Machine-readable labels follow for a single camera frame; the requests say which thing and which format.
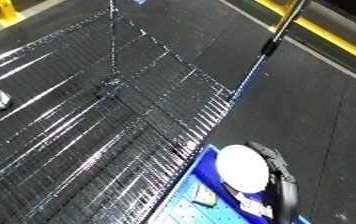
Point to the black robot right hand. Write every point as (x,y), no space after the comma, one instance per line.
(284,193)

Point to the white paper cup green band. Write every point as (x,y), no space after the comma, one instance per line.
(242,168)

